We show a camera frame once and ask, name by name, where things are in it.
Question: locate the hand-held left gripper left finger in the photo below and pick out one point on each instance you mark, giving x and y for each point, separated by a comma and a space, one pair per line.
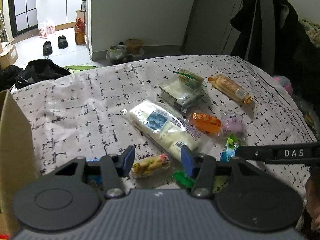
128, 155

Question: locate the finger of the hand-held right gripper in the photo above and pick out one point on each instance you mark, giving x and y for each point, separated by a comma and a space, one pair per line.
275, 153

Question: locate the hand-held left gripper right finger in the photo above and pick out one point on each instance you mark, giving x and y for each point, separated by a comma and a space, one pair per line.
186, 159

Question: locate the small green snack packet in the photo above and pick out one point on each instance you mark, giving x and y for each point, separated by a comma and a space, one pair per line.
183, 177

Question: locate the yellow biscuit stick packet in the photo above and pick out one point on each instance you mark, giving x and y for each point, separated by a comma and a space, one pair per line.
150, 166

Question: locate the orange jelly packet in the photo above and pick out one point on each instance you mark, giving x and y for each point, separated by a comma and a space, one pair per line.
205, 123

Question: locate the blue-green snack packet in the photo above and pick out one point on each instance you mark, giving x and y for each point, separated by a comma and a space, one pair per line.
228, 150

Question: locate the large white bread packet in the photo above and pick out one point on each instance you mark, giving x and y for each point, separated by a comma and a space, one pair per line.
160, 125

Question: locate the long orange biscuit packet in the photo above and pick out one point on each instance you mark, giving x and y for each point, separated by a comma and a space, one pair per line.
230, 87

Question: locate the large brown cardboard box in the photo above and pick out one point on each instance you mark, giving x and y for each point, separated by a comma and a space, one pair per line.
15, 155

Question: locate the person's right hand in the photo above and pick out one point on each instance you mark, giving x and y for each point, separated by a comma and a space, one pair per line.
314, 200

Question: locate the clear sandwich packet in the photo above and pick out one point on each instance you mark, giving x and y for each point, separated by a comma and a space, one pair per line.
178, 95

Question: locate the pink soft item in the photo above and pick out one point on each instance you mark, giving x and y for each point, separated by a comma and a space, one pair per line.
283, 83

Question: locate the grey grid-patterned blanket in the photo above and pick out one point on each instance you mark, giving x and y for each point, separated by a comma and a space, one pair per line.
75, 105

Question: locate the green-trimmed cracker packet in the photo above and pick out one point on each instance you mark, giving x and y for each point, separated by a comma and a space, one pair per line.
190, 77

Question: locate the green floor mat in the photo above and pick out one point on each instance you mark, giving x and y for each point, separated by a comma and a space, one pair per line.
80, 68

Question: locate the clear plastic trash bag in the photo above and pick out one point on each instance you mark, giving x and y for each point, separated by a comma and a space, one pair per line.
117, 53

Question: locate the brown instant noodle bowl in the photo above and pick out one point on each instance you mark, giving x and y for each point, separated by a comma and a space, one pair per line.
134, 46

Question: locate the black hanging coat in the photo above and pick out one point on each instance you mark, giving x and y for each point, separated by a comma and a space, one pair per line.
287, 42

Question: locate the beige fluffy cloth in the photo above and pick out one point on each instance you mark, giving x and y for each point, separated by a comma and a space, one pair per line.
311, 31

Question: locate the black shoe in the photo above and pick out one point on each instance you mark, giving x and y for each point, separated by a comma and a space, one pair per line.
62, 42
47, 48

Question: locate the orange cooking oil bottle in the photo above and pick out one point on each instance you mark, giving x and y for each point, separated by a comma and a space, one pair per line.
80, 32

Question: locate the pink patterned plastic bag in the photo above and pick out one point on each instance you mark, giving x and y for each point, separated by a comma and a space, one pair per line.
47, 29

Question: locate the small cardboard box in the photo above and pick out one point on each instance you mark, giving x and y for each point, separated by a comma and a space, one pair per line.
7, 56

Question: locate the black spray bottle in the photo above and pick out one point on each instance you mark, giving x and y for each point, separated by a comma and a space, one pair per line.
84, 3

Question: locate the white cabinet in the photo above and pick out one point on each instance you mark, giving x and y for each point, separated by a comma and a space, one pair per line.
57, 2

